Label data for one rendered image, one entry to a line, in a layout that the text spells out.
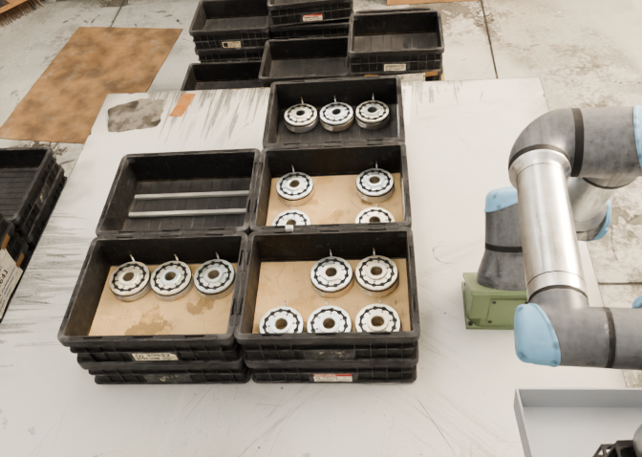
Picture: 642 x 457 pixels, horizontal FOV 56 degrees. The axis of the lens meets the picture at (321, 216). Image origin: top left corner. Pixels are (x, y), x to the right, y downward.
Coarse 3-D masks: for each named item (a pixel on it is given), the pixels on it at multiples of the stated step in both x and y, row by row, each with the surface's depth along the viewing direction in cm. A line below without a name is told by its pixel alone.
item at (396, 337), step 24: (408, 240) 142; (240, 288) 138; (240, 312) 135; (240, 336) 130; (264, 336) 129; (288, 336) 129; (312, 336) 128; (336, 336) 128; (360, 336) 127; (384, 336) 126; (408, 336) 126
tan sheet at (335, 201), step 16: (336, 176) 172; (352, 176) 172; (272, 192) 171; (320, 192) 169; (336, 192) 168; (352, 192) 168; (400, 192) 166; (272, 208) 167; (288, 208) 166; (304, 208) 165; (320, 208) 165; (336, 208) 164; (352, 208) 164; (384, 208) 163; (400, 208) 162
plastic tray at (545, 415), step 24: (528, 408) 108; (552, 408) 108; (576, 408) 107; (600, 408) 107; (624, 408) 106; (528, 432) 99; (552, 432) 103; (576, 432) 103; (600, 432) 103; (624, 432) 102; (528, 456) 97; (552, 456) 100; (576, 456) 99
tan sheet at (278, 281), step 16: (272, 272) 152; (288, 272) 152; (304, 272) 151; (400, 272) 149; (272, 288) 149; (288, 288) 149; (304, 288) 148; (352, 288) 147; (400, 288) 146; (256, 304) 147; (272, 304) 146; (288, 304) 146; (304, 304) 145; (320, 304) 145; (336, 304) 144; (352, 304) 144; (368, 304) 144; (400, 304) 143; (256, 320) 144; (304, 320) 142; (352, 320) 141; (400, 320) 140
